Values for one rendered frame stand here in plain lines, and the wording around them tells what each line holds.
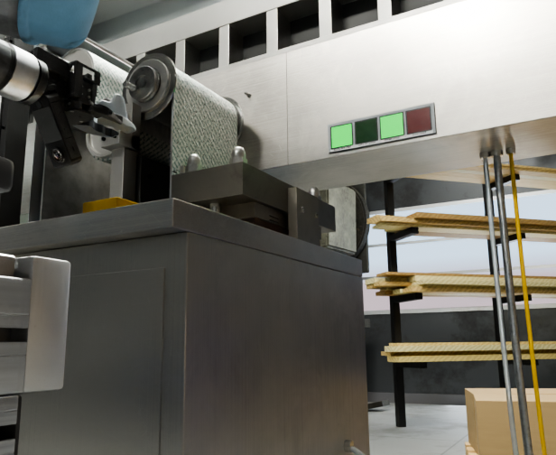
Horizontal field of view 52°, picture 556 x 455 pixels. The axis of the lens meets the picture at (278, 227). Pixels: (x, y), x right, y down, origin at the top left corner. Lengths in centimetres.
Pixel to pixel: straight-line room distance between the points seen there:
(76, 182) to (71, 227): 65
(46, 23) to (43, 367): 23
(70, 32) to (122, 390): 51
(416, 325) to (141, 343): 677
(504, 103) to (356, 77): 34
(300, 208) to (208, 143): 28
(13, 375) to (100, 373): 44
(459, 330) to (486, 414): 446
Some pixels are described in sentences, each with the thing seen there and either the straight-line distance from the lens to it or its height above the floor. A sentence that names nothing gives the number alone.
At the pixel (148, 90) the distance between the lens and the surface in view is 123.
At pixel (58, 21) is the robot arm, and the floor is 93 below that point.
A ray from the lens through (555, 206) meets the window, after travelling 737.
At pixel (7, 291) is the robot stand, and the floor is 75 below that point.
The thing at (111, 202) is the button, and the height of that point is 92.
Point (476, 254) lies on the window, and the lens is 736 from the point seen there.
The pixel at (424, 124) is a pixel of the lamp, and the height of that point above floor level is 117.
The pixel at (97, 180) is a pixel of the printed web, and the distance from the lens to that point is 156.
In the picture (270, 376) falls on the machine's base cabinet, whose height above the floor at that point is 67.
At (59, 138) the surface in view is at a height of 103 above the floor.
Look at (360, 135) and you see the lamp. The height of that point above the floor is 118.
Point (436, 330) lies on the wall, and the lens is 741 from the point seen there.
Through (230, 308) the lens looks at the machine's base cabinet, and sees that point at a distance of 83.
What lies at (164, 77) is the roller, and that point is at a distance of 124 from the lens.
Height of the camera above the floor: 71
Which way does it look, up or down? 12 degrees up
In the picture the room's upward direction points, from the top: 1 degrees counter-clockwise
